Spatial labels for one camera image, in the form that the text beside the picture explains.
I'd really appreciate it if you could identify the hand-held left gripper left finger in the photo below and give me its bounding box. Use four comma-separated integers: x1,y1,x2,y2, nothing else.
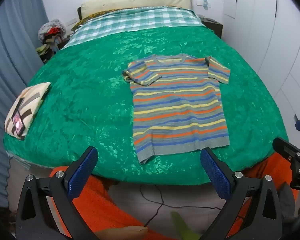
16,146,99,240

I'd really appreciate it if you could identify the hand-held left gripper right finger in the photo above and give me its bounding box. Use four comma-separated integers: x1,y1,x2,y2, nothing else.
199,147,283,240

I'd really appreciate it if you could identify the striped knit shirt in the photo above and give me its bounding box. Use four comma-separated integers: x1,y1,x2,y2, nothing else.
122,54,231,165

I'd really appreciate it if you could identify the pile of clothes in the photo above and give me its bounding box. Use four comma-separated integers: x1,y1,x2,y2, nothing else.
36,19,70,65

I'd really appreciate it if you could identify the orange fleece cloth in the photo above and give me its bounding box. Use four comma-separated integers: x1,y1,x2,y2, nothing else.
49,152,300,240

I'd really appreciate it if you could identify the white bed base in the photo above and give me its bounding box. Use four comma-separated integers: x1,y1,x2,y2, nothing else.
7,151,243,238

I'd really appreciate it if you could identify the green strip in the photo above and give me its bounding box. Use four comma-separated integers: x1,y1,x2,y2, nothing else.
170,211,201,240

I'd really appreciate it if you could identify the green floral blanket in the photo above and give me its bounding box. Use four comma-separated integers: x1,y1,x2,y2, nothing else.
3,26,289,186

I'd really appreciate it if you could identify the smartphone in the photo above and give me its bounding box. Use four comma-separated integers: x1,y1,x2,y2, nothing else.
11,112,25,133

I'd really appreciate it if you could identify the beige patterned cushion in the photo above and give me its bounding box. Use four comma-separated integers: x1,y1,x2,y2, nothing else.
4,82,52,141

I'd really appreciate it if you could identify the white wardrobe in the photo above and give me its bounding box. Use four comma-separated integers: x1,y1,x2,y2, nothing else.
221,0,300,145

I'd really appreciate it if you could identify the blue-grey curtain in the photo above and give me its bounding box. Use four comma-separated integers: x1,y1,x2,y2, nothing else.
0,0,49,208

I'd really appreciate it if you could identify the dark wooden nightstand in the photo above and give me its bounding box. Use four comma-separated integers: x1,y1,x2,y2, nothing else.
199,17,223,39

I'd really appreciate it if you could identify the green checked bed sheet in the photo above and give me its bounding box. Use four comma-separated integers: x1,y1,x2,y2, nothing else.
63,6,206,49

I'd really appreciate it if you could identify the black cable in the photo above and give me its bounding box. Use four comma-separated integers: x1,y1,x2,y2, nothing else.
139,184,245,227

